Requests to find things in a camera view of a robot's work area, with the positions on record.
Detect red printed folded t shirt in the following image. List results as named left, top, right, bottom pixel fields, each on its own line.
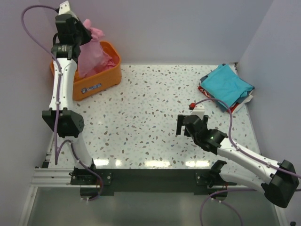
left=198, top=86, right=237, bottom=112

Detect pink t shirt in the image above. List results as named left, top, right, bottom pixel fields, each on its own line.
left=78, top=19, right=116, bottom=78

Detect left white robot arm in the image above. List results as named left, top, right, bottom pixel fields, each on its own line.
left=42, top=13, right=97, bottom=185

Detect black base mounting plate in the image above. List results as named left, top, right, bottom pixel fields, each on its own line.
left=69, top=169, right=227, bottom=197

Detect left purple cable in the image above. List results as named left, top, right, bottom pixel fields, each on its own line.
left=21, top=5, right=104, bottom=202

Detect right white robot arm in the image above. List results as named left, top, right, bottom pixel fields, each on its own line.
left=176, top=115, right=299, bottom=208

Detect turquoise folded t shirt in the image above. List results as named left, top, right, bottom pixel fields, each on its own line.
left=200, top=64, right=254, bottom=107

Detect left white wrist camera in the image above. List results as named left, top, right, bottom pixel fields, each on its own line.
left=58, top=0, right=77, bottom=18

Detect white folded t shirt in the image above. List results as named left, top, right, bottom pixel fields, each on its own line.
left=231, top=95, right=253, bottom=113

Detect orange plastic basket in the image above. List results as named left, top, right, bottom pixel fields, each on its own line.
left=50, top=41, right=122, bottom=108

